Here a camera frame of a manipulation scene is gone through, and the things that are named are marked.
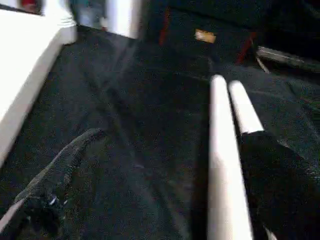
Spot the white plastic table leg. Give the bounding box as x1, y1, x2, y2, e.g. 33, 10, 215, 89
206, 74, 254, 240
227, 79, 265, 138

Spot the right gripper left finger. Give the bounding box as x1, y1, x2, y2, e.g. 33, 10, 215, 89
0, 128, 106, 240

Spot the white glass door cabinet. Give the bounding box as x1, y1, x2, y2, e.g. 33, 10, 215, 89
17, 0, 144, 40

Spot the black box with label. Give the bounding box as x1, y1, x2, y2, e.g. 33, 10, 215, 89
139, 0, 260, 66

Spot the red white bottle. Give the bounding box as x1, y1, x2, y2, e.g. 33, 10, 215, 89
21, 0, 39, 9

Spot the small yellow label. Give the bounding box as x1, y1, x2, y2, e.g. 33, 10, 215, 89
194, 28, 217, 44

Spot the white plastic table top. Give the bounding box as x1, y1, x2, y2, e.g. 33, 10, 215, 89
0, 8, 79, 169

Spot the black long rail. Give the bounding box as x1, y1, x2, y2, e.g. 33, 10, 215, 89
255, 45, 320, 74

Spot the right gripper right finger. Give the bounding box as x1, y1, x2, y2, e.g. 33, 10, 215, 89
239, 130, 320, 240

